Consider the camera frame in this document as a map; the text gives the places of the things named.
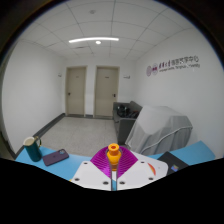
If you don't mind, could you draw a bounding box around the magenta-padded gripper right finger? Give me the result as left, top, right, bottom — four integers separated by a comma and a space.
116, 146, 161, 191

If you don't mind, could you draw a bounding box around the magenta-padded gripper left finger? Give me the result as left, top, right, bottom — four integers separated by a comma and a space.
70, 146, 114, 191

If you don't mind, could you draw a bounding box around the orange charger plug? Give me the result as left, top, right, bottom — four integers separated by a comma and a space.
106, 143, 121, 172

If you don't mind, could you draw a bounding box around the purple smartphone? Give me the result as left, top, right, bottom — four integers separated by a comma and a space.
42, 148, 70, 167

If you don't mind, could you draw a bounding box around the black notebook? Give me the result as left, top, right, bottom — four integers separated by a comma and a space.
156, 151, 190, 175

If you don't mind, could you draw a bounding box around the grey sofa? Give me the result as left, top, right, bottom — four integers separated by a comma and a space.
112, 100, 144, 146

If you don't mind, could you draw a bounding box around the grey cloth-covered furniture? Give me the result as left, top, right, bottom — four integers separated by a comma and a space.
124, 105, 194, 156

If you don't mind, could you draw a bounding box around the black bag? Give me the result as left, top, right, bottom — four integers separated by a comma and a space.
116, 104, 140, 119

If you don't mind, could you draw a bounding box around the dark green mug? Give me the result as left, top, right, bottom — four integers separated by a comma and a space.
22, 135, 43, 163

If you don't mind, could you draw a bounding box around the beige door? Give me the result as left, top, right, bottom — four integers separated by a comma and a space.
64, 65, 88, 117
93, 65, 120, 119

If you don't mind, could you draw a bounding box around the long ceiling light strip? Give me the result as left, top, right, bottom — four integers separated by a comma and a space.
68, 36, 120, 45

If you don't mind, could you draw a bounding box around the wall lettering sign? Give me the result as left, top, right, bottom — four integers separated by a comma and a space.
145, 54, 202, 78

